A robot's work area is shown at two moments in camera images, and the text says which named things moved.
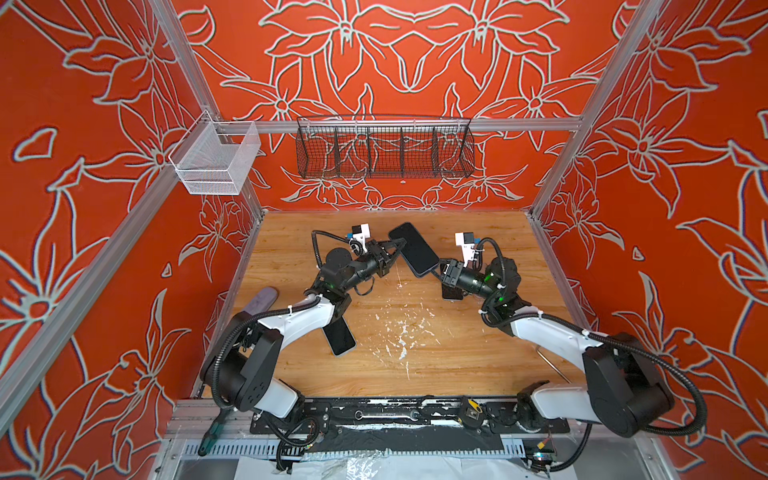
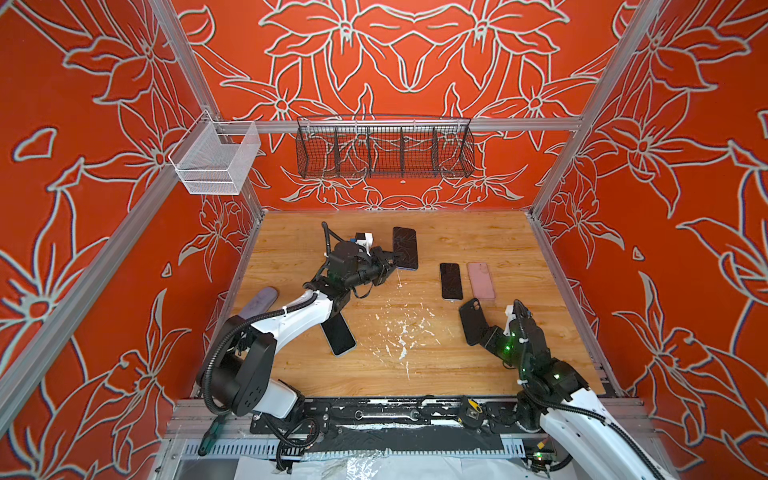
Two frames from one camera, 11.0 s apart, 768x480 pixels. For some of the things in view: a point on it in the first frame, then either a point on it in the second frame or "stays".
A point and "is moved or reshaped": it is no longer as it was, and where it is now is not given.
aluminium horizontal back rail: x=479 y=125 stays
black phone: x=418 y=254 is moved or reshaped
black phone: x=452 y=293 stays
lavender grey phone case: x=262 y=301 stays
